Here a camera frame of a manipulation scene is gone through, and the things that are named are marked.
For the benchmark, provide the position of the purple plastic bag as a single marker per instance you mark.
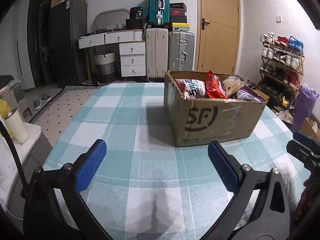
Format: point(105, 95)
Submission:
point(303, 107)

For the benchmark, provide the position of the grey slipper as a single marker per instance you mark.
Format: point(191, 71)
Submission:
point(45, 98)
point(37, 104)

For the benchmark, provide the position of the brown cardboard box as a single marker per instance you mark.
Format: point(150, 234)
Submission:
point(220, 122)

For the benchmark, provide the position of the red snack packet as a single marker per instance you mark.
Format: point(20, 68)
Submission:
point(215, 86)

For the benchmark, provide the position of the grey oval mirror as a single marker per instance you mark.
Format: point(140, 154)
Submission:
point(107, 20)

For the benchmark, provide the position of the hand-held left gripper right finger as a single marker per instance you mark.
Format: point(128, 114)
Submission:
point(222, 165)

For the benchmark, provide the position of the patterned floor mat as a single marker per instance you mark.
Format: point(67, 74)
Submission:
point(65, 102)

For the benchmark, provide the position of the red black shoe box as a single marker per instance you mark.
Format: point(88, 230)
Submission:
point(178, 12)

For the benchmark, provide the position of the silver suitcase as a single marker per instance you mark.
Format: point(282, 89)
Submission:
point(181, 51)

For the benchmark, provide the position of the yellow plastic bag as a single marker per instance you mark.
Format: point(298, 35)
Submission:
point(3, 115)

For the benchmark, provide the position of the black refrigerator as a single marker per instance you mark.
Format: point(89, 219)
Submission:
point(67, 42)

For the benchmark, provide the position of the beige suitcase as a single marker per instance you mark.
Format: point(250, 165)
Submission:
point(157, 52)

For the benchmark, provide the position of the white side cabinet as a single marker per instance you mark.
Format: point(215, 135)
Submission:
point(32, 135)

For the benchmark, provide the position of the heap of loose shoes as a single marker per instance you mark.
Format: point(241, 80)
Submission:
point(275, 100)

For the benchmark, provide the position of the purple snack packet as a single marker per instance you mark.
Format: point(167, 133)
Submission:
point(247, 95)

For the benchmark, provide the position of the wooden door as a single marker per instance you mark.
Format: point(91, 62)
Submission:
point(220, 30)

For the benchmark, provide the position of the white cup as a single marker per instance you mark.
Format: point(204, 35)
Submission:
point(16, 127)

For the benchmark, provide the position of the wooden shoe rack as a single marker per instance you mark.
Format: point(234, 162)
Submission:
point(301, 62)

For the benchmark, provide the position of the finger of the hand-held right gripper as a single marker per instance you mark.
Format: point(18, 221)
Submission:
point(301, 137)
point(297, 150)

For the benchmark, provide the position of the person's right forearm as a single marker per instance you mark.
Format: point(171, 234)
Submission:
point(310, 205)

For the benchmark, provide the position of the white drawer desk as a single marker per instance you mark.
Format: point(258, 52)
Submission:
point(132, 60)

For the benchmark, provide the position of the white orange snack packet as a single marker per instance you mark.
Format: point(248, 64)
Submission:
point(190, 87)

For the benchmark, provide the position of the black storage box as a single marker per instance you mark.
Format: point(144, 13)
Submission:
point(135, 24)

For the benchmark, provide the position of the dark tall wardrobe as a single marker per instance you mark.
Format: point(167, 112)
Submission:
point(40, 35)

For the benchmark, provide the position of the rows of assorted sneakers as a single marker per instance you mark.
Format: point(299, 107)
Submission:
point(282, 57)

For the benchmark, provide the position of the small white basket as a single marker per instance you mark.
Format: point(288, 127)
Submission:
point(120, 26)

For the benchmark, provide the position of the dark grey kettle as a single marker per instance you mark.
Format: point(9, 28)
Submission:
point(10, 83)

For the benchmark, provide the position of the yellow black shoe box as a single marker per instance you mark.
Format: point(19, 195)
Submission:
point(180, 27)

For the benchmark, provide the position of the woven laundry basket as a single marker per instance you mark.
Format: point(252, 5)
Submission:
point(105, 66)

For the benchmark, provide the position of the teal suitcase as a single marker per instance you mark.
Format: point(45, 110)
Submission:
point(159, 7)

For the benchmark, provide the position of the teal checked tablecloth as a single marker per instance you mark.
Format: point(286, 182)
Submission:
point(125, 130)

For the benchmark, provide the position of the open brown carton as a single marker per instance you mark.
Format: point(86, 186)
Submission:
point(311, 127)

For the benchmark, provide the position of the plain black shoe box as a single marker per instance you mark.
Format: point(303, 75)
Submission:
point(178, 19)

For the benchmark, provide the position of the yellow orange packet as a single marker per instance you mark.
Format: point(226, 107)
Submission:
point(285, 102)

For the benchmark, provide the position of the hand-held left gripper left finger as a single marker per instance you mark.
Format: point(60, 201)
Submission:
point(91, 165)

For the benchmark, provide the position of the black labelled tub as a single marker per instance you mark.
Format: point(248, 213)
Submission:
point(136, 13)

